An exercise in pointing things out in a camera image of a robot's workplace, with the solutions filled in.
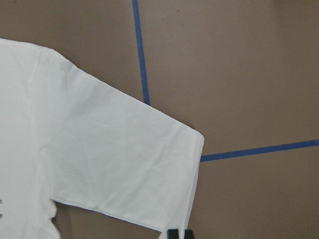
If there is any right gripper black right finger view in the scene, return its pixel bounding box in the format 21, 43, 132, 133
184, 229, 194, 239

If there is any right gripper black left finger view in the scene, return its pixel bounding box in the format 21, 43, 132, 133
167, 229, 179, 239

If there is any white printed long-sleeve shirt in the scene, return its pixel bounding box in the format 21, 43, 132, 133
0, 39, 204, 239

